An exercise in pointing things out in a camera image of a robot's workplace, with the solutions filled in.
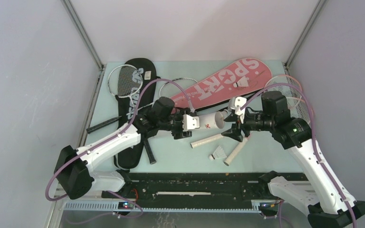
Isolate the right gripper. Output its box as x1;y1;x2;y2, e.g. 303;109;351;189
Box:
221;108;274;143

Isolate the black racket bag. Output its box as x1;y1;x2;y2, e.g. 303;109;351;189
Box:
114;57;158;170

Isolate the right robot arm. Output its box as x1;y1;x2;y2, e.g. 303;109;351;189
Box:
223;91;365;228

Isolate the aluminium frame post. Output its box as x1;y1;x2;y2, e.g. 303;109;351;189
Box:
285;0;329;71
61;0;105;146

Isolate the pink racket upper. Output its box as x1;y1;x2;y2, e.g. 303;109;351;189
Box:
190;75;303;148

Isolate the pink sport racket bag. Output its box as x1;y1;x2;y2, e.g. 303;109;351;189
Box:
161;57;284;110

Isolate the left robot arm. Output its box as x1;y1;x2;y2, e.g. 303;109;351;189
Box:
53;97;200;200

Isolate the pink racket lower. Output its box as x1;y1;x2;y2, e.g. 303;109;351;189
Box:
224;95;311;166

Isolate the white racket under pink bag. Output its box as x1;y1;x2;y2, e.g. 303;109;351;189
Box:
86;77;198;134

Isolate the right aluminium frame post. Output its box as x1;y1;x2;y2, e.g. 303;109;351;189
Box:
285;0;329;71

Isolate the left aluminium frame post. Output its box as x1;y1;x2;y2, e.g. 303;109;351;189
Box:
61;0;105;146

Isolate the white shuttlecock tube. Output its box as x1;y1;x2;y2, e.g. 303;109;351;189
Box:
195;111;226;130

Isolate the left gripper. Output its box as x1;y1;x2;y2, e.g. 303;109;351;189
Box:
158;108;192;139

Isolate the shuttlecock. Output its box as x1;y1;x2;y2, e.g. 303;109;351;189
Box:
233;77;249;88
209;146;227;161

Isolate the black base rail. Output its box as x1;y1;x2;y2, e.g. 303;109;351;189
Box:
100;171;299;211

